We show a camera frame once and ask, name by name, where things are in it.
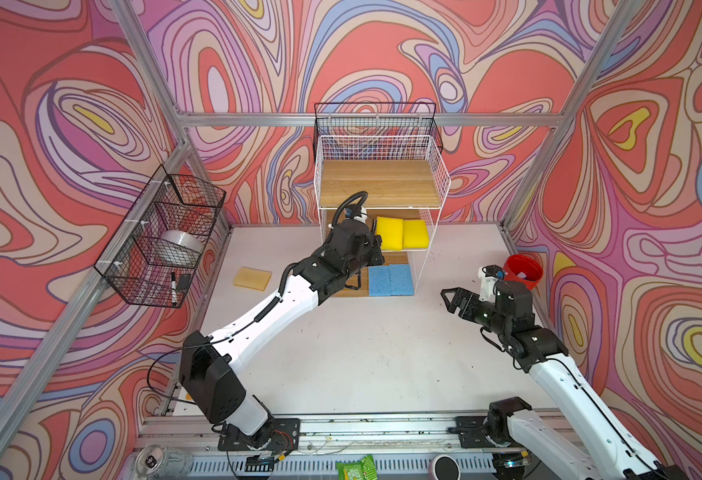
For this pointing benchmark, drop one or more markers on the silver tape roll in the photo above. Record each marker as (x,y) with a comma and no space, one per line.
(176,248)

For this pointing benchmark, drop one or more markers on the black round speaker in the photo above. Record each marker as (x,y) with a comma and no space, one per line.
(444,467)

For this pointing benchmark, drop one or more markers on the blue sponge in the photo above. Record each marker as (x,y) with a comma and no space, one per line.
(379,281)
(401,282)

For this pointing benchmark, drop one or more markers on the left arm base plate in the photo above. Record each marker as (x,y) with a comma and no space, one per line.
(279,435)

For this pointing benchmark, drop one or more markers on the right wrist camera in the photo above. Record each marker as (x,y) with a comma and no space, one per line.
(488,277)

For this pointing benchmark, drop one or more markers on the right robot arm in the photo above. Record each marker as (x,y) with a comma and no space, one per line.
(608,449)

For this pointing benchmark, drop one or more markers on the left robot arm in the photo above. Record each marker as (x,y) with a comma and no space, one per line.
(210,364)

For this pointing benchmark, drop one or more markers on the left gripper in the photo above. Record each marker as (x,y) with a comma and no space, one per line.
(374,244)

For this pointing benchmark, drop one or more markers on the black wire basket left wall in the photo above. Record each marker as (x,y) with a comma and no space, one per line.
(171,201)

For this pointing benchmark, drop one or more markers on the green wipes packet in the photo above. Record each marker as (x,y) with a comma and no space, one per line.
(363,469)

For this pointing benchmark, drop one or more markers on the yellow sponge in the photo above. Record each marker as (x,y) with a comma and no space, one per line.
(415,235)
(391,231)

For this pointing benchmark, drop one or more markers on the black wire basket wall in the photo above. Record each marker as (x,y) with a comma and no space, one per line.
(171,201)
(376,131)

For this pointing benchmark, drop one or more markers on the beige sponge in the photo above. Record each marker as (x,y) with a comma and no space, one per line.
(251,278)

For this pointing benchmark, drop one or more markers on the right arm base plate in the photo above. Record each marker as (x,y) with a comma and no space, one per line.
(474,432)

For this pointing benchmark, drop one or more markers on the red plastic cup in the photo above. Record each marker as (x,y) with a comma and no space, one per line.
(523,269)

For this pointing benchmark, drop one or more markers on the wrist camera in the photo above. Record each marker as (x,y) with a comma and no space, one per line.
(358,213)
(488,277)

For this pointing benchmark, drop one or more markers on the black marker in basket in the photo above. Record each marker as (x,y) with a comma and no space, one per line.
(173,289)

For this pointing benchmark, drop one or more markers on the black wire basket back wall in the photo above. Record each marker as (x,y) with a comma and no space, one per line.
(376,131)

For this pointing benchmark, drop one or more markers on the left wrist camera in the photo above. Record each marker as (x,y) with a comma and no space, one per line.
(358,213)

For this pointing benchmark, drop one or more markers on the white wire wooden shelf rack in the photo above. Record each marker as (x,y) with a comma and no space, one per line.
(405,177)

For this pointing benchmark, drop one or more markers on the silver drink can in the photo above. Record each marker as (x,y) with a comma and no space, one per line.
(162,462)

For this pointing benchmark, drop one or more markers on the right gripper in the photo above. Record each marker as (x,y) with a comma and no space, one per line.
(470,299)

